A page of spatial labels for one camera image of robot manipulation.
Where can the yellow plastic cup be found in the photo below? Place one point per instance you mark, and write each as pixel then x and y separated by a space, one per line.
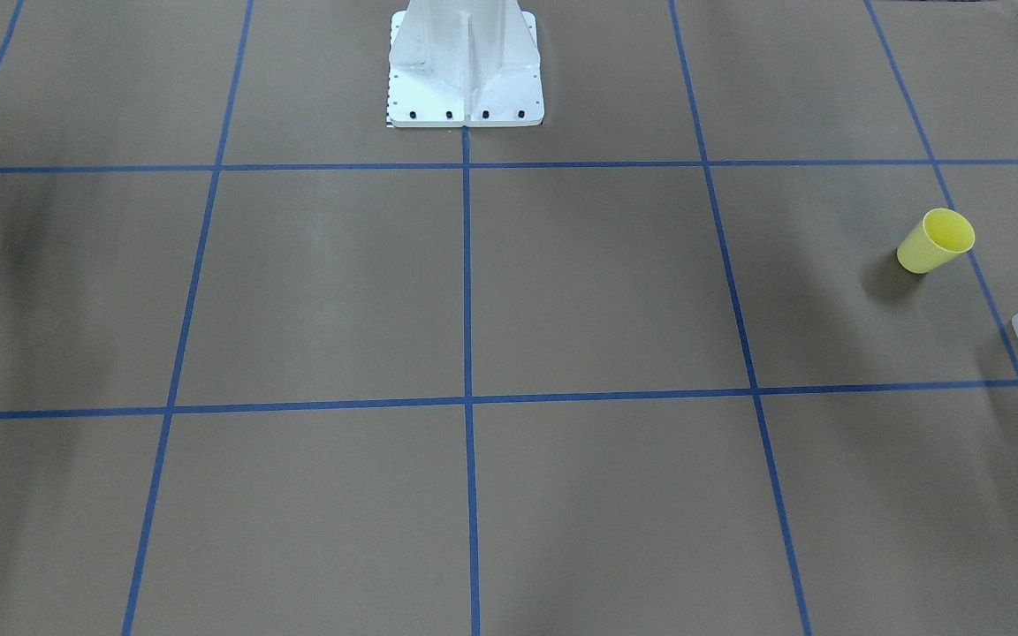
pixel 942 235

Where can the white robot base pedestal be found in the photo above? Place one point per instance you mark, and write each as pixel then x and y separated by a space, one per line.
pixel 464 63

